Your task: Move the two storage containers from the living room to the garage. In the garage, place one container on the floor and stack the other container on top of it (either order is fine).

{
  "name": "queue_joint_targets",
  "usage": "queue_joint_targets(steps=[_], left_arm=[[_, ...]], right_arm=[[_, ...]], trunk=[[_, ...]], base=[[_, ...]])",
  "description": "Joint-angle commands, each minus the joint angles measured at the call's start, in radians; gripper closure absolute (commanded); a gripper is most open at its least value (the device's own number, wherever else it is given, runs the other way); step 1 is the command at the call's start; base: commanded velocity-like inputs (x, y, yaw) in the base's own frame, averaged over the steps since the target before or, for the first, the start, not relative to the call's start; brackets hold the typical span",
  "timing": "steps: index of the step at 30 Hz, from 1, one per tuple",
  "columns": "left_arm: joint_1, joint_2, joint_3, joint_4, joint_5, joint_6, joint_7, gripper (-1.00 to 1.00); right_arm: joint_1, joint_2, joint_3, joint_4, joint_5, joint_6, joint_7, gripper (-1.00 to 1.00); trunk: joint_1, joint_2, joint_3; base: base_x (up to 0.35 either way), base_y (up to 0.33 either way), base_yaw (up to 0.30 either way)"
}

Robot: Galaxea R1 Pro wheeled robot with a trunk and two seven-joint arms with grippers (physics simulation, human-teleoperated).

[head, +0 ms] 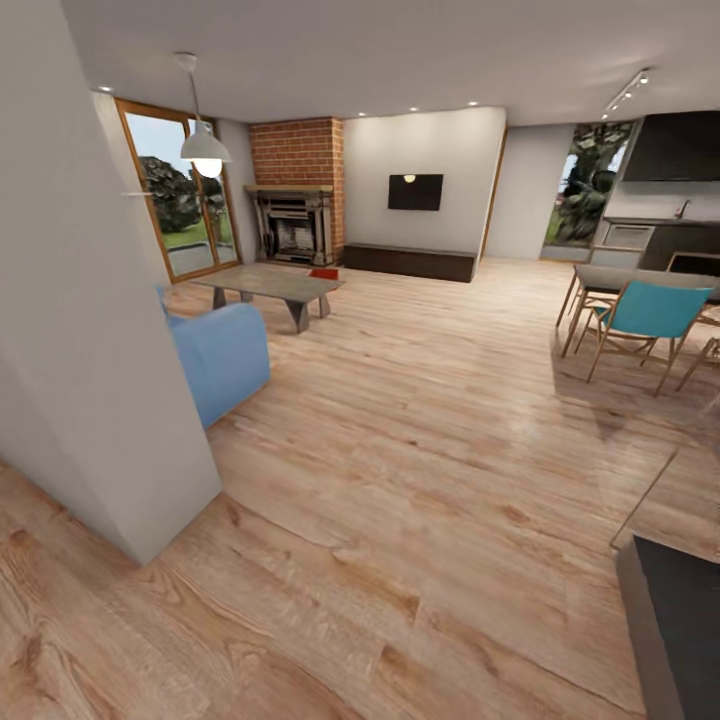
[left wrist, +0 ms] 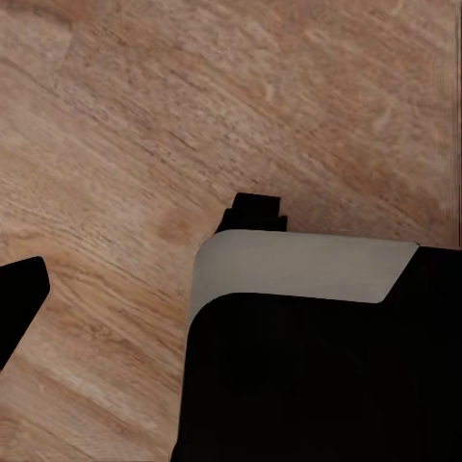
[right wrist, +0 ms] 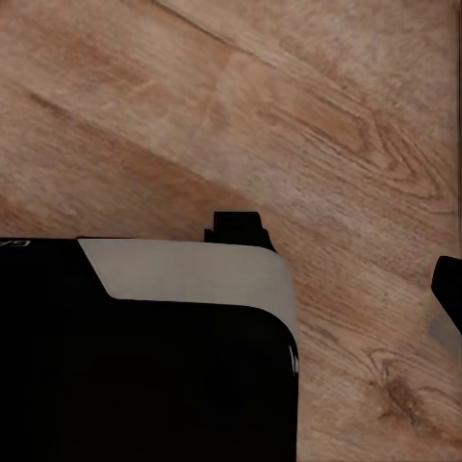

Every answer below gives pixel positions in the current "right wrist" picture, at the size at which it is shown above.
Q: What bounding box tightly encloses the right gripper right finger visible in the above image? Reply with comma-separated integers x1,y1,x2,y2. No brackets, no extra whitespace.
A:
431,255,462,334

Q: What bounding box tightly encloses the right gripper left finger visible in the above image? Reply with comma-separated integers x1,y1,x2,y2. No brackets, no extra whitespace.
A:
0,256,50,371

